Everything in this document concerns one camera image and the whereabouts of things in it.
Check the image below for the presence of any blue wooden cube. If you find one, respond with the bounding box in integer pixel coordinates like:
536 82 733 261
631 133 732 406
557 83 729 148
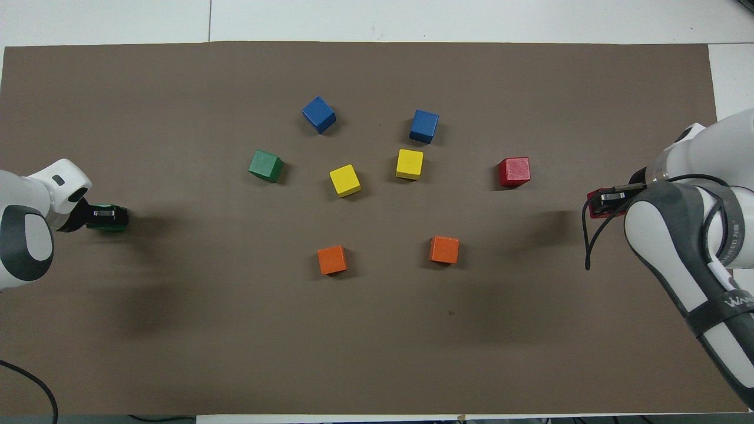
301 95 338 135
409 109 440 145

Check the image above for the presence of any yellow wooden cube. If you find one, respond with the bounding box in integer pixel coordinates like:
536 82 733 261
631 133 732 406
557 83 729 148
395 148 425 181
329 164 362 198

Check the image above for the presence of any brown table mat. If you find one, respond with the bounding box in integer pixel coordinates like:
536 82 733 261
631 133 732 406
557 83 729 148
0 41 749 416

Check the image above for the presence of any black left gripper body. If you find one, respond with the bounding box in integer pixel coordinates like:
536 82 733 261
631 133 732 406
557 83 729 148
59 200 89 233

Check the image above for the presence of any orange wooden cube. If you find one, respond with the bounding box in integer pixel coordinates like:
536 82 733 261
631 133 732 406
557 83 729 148
317 245 348 276
429 236 460 265

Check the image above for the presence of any red wooden cube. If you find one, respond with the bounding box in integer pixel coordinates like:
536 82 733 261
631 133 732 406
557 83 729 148
498 157 531 188
587 188 626 220

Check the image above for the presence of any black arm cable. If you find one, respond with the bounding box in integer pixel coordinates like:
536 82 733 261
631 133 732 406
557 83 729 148
582 174 734 271
0 359 59 424

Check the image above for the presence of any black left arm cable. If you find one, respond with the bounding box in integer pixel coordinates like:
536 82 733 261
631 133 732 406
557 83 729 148
0 359 59 424

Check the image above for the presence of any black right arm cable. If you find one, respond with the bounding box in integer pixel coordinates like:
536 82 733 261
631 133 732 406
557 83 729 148
582 174 734 271

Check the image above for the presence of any green wooden cube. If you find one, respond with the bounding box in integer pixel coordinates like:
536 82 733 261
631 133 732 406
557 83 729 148
88 204 129 232
248 149 285 184

